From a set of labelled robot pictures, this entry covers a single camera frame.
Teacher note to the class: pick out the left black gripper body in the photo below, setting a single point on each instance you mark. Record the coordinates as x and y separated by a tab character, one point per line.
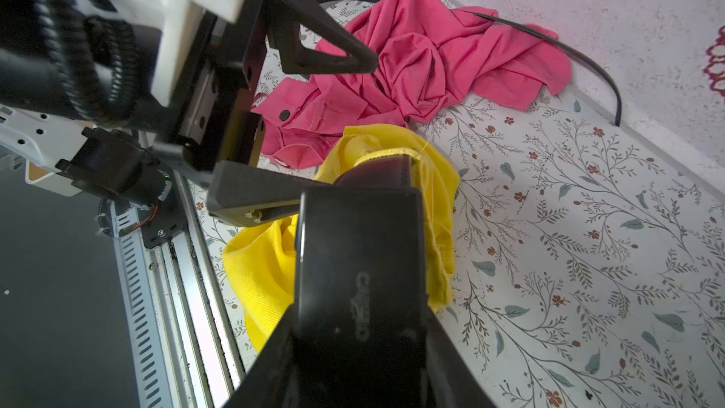
210	111

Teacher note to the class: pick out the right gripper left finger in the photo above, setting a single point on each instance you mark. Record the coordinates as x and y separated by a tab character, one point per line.
266	384

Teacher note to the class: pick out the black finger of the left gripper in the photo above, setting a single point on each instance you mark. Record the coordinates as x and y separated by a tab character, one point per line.
312	42
244	196

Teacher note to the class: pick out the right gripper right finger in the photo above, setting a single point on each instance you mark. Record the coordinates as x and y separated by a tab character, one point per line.
450	381

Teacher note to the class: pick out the black leather belt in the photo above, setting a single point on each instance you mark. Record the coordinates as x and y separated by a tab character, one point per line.
570	51

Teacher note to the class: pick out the yellow garment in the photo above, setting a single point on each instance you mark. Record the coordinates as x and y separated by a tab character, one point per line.
260	262

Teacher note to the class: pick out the pink trousers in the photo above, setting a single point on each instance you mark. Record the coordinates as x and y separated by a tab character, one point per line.
431	57

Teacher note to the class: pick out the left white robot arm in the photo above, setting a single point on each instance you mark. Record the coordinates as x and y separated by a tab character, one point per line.
112	95

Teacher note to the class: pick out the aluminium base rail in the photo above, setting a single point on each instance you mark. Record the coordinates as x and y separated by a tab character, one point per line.
183	349

